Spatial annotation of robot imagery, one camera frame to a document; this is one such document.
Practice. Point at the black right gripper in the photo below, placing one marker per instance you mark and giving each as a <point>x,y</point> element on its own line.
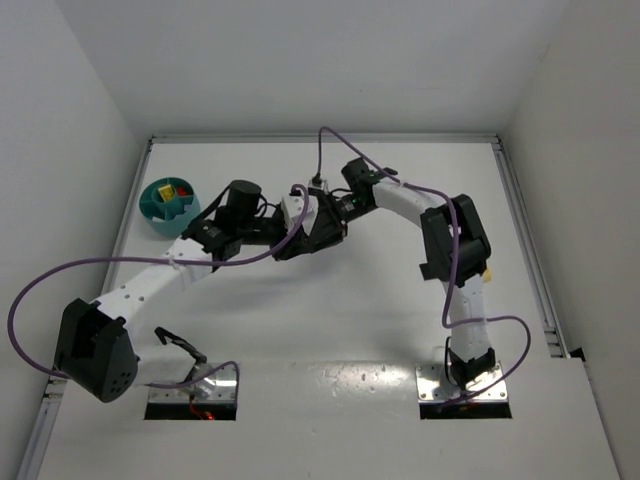
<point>333,215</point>

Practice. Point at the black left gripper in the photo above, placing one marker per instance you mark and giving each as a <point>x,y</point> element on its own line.
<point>279,233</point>

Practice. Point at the long yellow lego plate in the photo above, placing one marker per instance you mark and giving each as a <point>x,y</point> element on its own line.
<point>166,192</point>

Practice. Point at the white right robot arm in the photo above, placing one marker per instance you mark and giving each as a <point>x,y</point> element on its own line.
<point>456,248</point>

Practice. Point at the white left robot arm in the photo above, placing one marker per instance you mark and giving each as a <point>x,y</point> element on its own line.
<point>116,341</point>

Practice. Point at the teal ribbed divided container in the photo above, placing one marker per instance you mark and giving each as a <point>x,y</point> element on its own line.
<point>168,219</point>

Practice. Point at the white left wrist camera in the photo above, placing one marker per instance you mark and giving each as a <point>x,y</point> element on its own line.
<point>292,209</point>

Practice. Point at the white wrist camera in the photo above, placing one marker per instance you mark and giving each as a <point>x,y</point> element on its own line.
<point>318,184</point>
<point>292,209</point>

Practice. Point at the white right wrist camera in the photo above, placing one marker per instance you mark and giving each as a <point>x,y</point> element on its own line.
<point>318,184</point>

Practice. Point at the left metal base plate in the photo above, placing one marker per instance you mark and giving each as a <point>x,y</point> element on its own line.
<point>218,388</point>

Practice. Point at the metal base plate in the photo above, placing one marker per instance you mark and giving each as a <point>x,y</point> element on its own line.
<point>218,388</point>
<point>433,386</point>

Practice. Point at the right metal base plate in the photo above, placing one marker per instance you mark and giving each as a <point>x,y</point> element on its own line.
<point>433,386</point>

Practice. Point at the aluminium table frame rail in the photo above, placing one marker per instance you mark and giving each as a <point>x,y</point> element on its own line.
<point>544,300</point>

